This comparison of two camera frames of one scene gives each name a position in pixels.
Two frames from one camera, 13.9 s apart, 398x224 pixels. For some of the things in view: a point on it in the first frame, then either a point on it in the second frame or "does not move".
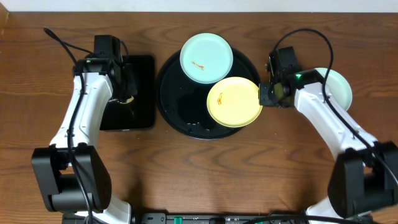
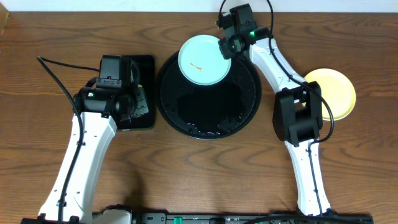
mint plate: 206,58 does not move
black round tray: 182,102 does not move
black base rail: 216,218 does not move
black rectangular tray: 138,81 does not move
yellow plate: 234,101 -> 337,89
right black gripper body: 268,96 -> 228,48
